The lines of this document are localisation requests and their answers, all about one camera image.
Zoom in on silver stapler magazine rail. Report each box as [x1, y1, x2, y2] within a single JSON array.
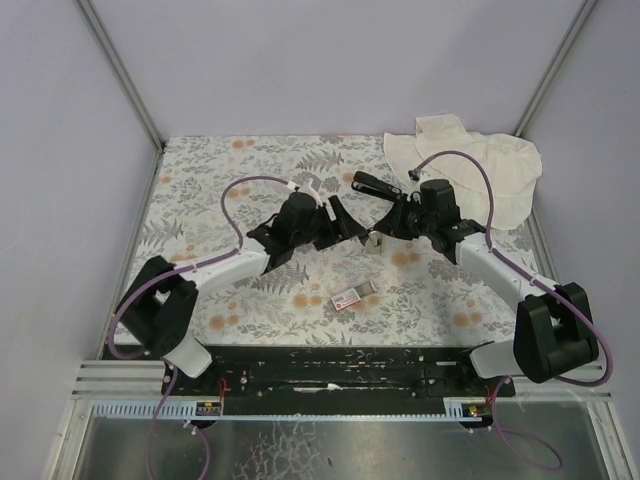
[[360, 230, 386, 255]]

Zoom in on black stapler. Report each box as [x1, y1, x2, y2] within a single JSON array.
[[351, 171, 403, 202]]

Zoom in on red white staple box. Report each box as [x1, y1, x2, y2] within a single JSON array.
[[331, 281, 377, 311]]

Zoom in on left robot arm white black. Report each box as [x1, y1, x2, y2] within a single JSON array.
[[115, 191, 368, 379]]

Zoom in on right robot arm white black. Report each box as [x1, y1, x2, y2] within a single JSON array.
[[353, 180, 599, 383]]

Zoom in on cream white cloth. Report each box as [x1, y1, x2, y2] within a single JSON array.
[[383, 114, 542, 230]]

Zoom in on floral patterned table mat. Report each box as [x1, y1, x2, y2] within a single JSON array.
[[133, 135, 515, 346]]

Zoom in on aluminium extrusion crossbar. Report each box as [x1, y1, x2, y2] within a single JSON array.
[[71, 360, 612, 403]]

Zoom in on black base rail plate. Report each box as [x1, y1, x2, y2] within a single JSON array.
[[162, 346, 515, 429]]

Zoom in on right aluminium frame post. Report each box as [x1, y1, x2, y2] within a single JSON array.
[[512, 0, 600, 138]]

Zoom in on aluminium frame post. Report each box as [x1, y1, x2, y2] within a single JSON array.
[[73, 0, 166, 153], [512, 0, 600, 138]]

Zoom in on white slotted cable duct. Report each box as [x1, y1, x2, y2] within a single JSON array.
[[93, 399, 222, 420]]

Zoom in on left aluminium frame post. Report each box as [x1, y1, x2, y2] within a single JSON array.
[[73, 0, 166, 153]]

